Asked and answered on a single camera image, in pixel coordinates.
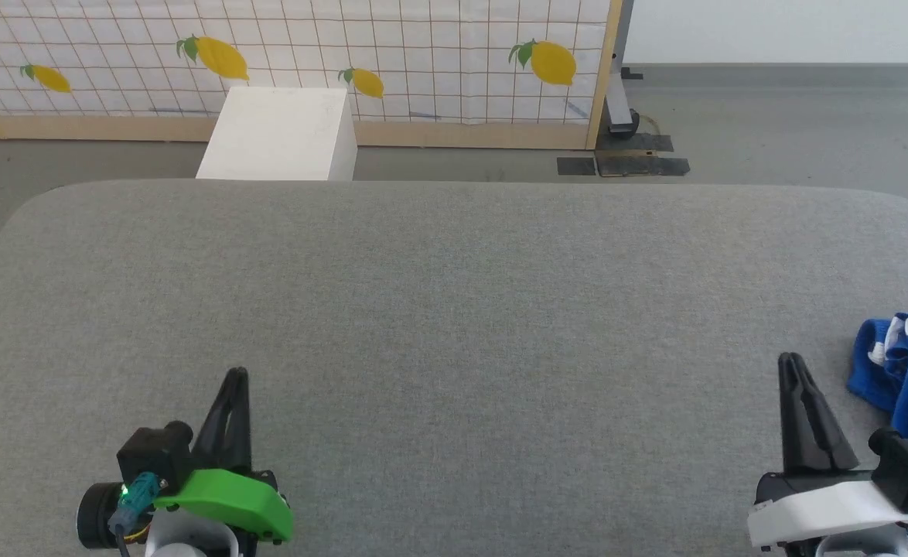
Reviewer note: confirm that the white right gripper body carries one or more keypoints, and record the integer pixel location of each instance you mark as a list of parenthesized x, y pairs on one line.
[(817, 514)]

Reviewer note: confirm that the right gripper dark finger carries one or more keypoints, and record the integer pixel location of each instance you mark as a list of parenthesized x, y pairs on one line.
[(829, 433), (793, 418)]

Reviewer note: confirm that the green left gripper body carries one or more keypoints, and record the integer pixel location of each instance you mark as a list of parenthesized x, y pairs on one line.
[(230, 503)]

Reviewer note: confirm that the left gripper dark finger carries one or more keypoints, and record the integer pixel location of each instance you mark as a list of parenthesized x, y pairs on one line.
[(210, 429), (241, 433)]

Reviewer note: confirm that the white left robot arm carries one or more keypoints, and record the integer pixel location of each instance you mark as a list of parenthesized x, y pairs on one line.
[(102, 518)]

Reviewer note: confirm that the white rectangular box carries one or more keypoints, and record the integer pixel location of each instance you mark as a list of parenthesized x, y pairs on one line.
[(280, 131)]

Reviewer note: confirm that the small black floor mat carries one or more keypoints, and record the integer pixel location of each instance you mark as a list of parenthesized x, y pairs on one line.
[(575, 165)]

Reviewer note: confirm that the grey metal stand foot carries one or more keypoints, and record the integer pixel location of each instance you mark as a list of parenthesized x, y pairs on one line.
[(620, 108)]

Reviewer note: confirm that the lemon print partition screen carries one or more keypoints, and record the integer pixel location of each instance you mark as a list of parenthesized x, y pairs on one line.
[(307, 70)]

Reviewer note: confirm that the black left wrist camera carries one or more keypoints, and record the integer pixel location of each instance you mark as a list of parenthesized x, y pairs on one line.
[(152, 460)]

